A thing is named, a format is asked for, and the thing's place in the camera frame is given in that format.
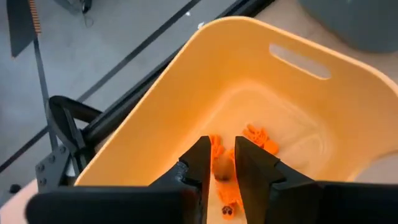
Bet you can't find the black orange-striped floor mat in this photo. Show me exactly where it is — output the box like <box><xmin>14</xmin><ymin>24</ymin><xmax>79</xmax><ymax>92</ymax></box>
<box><xmin>6</xmin><ymin>0</ymin><xmax>43</xmax><ymax>58</ymax></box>

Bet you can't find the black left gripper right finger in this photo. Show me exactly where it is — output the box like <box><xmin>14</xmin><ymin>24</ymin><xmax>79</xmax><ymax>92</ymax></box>
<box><xmin>234</xmin><ymin>136</ymin><xmax>398</xmax><ymax>224</ymax></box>

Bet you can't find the yellow plastic bin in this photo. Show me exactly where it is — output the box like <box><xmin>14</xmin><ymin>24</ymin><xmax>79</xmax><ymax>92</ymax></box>
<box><xmin>74</xmin><ymin>16</ymin><xmax>398</xmax><ymax>224</ymax></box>

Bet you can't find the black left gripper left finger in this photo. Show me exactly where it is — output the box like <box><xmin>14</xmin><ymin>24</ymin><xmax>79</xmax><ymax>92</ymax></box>
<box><xmin>25</xmin><ymin>135</ymin><xmax>212</xmax><ymax>224</ymax></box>

